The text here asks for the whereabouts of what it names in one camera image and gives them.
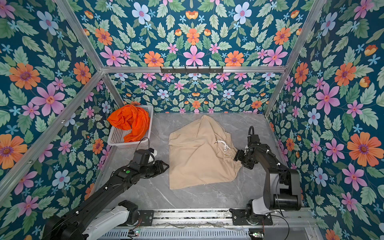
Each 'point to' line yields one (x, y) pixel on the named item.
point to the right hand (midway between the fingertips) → (239, 160)
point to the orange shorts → (129, 117)
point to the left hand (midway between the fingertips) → (169, 164)
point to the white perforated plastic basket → (116, 137)
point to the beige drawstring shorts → (201, 153)
